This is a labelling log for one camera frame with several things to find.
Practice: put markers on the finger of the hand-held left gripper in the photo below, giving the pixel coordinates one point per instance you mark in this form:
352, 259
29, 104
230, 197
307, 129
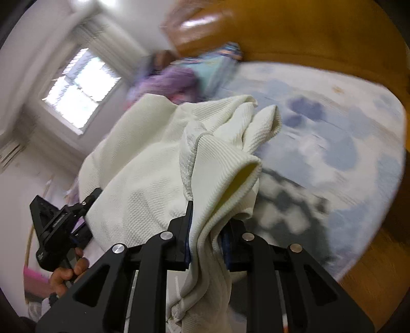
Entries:
85, 203
81, 238

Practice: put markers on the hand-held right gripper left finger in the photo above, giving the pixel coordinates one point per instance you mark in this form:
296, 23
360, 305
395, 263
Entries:
187, 237

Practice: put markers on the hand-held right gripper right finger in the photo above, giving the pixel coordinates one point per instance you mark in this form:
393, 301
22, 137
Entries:
228, 246

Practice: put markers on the white snap-button jacket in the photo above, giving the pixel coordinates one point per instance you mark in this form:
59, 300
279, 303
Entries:
144, 160

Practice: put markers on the person's left hand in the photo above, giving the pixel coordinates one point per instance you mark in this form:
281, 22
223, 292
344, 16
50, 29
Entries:
62, 278

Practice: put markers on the pink towel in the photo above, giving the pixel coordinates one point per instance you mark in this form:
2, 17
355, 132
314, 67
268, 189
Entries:
33, 278

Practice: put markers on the barred window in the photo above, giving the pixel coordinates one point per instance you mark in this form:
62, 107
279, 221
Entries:
80, 86

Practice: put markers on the purple floral quilt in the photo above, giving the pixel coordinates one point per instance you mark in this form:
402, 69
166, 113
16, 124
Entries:
173, 80

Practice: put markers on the blue floral bed sheet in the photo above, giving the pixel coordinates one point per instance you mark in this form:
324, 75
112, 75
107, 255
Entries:
336, 137

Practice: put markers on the blue and white pillow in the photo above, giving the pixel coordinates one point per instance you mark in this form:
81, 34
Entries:
214, 69

